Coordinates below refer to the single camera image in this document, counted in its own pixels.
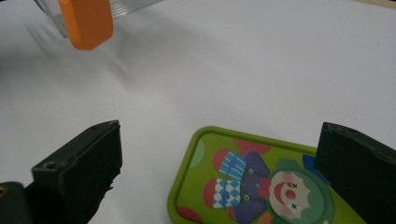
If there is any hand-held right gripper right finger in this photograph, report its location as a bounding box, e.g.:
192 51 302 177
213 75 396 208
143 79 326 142
314 121 396 224

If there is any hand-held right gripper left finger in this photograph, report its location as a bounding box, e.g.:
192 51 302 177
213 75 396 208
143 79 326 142
24 119 122 224

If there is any orange phone case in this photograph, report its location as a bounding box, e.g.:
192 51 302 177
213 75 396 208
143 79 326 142
58 0 115 51

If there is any clear plastic storage box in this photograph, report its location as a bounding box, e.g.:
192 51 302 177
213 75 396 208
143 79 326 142
33 0 163 38

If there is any light wooden table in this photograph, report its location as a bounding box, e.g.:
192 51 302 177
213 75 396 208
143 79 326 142
351 0 396 9

